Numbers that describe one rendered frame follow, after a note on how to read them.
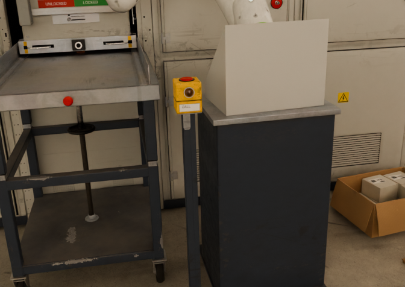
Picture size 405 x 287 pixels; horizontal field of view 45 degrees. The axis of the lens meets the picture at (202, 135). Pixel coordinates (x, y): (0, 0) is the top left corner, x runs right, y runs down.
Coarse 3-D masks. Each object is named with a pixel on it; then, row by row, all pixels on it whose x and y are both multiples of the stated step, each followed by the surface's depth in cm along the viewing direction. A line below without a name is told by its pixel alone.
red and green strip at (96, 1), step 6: (42, 0) 220; (48, 0) 220; (54, 0) 221; (60, 0) 221; (66, 0) 221; (72, 0) 222; (78, 0) 222; (84, 0) 223; (90, 0) 223; (96, 0) 224; (102, 0) 224; (42, 6) 220; (48, 6) 221; (54, 6) 221; (60, 6) 222; (66, 6) 222; (72, 6) 223; (78, 6) 223
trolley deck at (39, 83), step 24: (24, 72) 194; (48, 72) 193; (72, 72) 191; (96, 72) 190; (120, 72) 189; (0, 96) 160; (24, 96) 162; (48, 96) 163; (72, 96) 165; (96, 96) 166; (120, 96) 167; (144, 96) 169
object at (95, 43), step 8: (32, 40) 223; (40, 40) 224; (48, 40) 225; (56, 40) 225; (64, 40) 226; (88, 40) 228; (96, 40) 229; (104, 40) 229; (112, 40) 230; (120, 40) 231; (128, 40) 231; (24, 48) 224; (48, 48) 226; (56, 48) 226; (64, 48) 227; (88, 48) 229; (96, 48) 230; (104, 48) 230; (112, 48) 231; (120, 48) 232
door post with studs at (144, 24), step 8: (144, 0) 224; (136, 8) 225; (144, 8) 225; (136, 16) 226; (144, 16) 226; (144, 24) 227; (144, 32) 229; (144, 40) 230; (144, 48) 231; (152, 48) 232; (152, 56) 233; (152, 64) 234; (160, 168) 253; (160, 176) 254; (160, 184) 256; (160, 192) 257; (160, 200) 259
